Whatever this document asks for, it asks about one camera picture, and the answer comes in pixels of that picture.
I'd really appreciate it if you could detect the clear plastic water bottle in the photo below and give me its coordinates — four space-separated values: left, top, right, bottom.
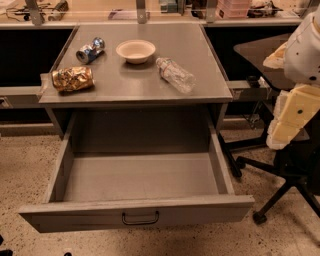
156 57 196 94

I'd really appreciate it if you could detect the black office chair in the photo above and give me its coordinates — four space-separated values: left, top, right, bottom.
231 32 320 224

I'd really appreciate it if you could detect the background workbench shelf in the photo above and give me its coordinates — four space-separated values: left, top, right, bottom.
0 0 319 27

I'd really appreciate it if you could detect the open grey top drawer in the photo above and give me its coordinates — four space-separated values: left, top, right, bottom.
19 108 254 233

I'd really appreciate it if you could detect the pink plastic bin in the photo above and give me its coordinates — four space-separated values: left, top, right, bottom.
217 0 251 19

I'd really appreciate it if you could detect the black drawer handle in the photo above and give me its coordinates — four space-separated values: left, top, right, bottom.
122 211 160 226

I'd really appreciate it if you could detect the white paper bowl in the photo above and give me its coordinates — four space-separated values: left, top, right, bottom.
116 40 156 64

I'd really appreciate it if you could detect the crushed gold can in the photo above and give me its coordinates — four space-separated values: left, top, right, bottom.
51 66 94 92

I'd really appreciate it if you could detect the crushed blue silver can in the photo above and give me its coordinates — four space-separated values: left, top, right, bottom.
76 37 105 64

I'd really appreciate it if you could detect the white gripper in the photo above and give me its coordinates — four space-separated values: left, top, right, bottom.
266 6 320 150

